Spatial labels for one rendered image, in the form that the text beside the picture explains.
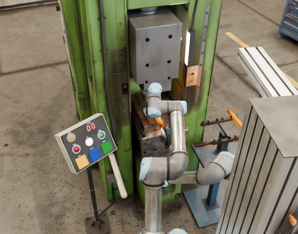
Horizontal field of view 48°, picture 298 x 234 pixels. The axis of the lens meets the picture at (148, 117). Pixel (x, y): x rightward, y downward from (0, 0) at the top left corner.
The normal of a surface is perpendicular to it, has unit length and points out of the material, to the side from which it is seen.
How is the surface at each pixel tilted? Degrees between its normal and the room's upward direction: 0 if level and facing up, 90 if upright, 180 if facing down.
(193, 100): 90
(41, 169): 0
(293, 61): 0
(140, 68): 90
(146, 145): 90
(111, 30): 90
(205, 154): 0
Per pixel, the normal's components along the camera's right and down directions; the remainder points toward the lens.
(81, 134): 0.58, 0.03
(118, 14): 0.30, 0.61
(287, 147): 0.00, -0.77
